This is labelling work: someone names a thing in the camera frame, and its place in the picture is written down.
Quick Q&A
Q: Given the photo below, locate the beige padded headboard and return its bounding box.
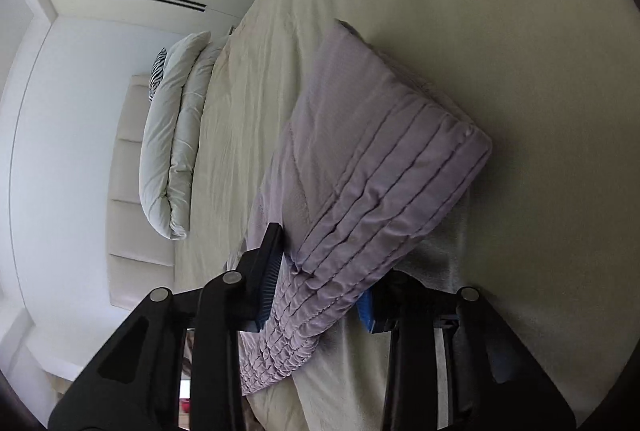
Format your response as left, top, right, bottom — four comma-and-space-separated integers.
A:
106, 73, 177, 312

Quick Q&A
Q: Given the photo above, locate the mauve quilted blanket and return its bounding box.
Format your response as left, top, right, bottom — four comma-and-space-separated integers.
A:
239, 18, 493, 397

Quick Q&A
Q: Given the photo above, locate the white window ledge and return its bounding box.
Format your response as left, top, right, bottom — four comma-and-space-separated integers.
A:
17, 311, 88, 394

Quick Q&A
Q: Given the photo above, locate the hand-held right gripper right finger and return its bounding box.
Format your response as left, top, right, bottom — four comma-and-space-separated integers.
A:
356, 270, 578, 431

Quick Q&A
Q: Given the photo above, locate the folded white duvet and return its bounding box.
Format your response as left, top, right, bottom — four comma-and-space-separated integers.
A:
139, 31, 229, 241

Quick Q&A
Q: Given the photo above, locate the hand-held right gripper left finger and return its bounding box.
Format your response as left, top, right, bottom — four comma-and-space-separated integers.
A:
47, 222, 285, 431

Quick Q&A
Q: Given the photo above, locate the zebra print pillow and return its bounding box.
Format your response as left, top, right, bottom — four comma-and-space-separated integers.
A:
148, 48, 168, 102

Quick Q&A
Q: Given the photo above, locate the bed with beige bedspread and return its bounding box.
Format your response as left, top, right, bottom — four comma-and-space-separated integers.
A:
175, 0, 640, 431

